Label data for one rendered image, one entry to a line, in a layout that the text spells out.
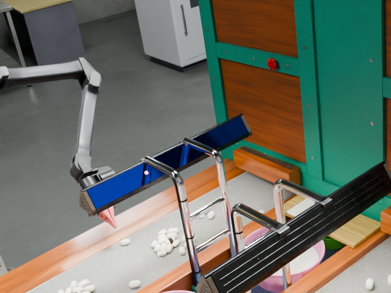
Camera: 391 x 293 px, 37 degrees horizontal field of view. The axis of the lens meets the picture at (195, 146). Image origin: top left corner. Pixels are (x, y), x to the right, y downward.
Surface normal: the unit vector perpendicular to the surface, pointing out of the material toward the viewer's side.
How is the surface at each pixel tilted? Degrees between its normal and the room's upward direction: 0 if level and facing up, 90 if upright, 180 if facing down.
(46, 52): 90
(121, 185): 58
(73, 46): 90
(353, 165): 90
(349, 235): 0
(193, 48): 90
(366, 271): 0
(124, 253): 0
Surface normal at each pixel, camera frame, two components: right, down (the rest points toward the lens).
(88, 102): 0.40, -0.49
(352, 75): -0.78, 0.38
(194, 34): 0.55, 0.29
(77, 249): -0.15, -0.88
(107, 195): 0.43, -0.25
